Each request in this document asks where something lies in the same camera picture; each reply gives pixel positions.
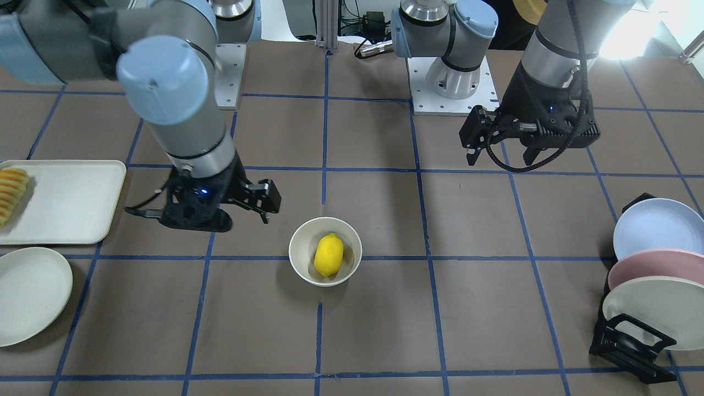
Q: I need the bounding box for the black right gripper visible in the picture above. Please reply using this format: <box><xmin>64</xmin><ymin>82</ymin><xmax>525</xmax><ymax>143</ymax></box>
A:
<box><xmin>160</xmin><ymin>155</ymin><xmax>282</xmax><ymax>232</ymax></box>

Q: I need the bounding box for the blue plate in rack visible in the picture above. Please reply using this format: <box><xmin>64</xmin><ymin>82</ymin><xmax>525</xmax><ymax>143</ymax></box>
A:
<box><xmin>613</xmin><ymin>198</ymin><xmax>703</xmax><ymax>259</ymax></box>

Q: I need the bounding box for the yellow lemon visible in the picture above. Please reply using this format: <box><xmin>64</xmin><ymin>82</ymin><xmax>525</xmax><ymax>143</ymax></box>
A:
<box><xmin>313</xmin><ymin>233</ymin><xmax>344</xmax><ymax>277</ymax></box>

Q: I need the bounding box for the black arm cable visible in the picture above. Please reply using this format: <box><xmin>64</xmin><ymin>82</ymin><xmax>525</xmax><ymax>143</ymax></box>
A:
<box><xmin>485</xmin><ymin>0</ymin><xmax>590</xmax><ymax>173</ymax></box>

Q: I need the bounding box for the cream plate in rack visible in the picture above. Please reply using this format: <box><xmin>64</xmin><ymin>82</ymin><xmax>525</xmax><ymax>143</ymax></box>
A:
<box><xmin>602</xmin><ymin>276</ymin><xmax>703</xmax><ymax>351</ymax></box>

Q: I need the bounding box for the sliced yellow bread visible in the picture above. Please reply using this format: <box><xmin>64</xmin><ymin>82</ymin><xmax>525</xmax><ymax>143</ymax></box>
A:
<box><xmin>1</xmin><ymin>167</ymin><xmax>30</xmax><ymax>227</ymax></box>

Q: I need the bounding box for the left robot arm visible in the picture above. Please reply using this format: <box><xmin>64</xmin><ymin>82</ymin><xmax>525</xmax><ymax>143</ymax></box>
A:
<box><xmin>390</xmin><ymin>1</ymin><xmax>634</xmax><ymax>173</ymax></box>

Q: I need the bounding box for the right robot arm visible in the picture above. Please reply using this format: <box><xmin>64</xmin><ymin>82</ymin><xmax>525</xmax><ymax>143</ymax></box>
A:
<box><xmin>2</xmin><ymin>1</ymin><xmax>282</xmax><ymax>232</ymax></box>

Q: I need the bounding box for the black dish rack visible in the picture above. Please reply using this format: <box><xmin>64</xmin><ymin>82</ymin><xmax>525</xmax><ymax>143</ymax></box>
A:
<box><xmin>588</xmin><ymin>192</ymin><xmax>678</xmax><ymax>384</ymax></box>

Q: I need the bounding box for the pink plate in rack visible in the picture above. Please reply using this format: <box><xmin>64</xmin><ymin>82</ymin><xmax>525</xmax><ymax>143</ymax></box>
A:
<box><xmin>607</xmin><ymin>248</ymin><xmax>703</xmax><ymax>290</ymax></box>

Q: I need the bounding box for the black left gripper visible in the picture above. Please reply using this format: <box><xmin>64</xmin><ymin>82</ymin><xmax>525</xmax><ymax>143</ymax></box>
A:
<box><xmin>459</xmin><ymin>69</ymin><xmax>601</xmax><ymax>167</ymax></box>

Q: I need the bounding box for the white rectangular tray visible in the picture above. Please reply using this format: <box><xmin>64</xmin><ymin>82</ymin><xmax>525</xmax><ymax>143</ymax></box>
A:
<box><xmin>1</xmin><ymin>159</ymin><xmax>127</xmax><ymax>245</ymax></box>

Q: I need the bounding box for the aluminium frame post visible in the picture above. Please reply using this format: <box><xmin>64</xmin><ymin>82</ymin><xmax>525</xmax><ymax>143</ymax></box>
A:
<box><xmin>313</xmin><ymin>0</ymin><xmax>341</xmax><ymax>54</ymax></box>

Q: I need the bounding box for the white bowl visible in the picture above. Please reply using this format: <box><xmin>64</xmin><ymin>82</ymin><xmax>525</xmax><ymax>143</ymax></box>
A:
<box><xmin>288</xmin><ymin>217</ymin><xmax>363</xmax><ymax>287</ymax></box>

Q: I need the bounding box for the white round plate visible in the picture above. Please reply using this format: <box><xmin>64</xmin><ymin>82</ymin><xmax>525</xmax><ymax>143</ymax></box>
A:
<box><xmin>1</xmin><ymin>246</ymin><xmax>73</xmax><ymax>348</ymax></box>

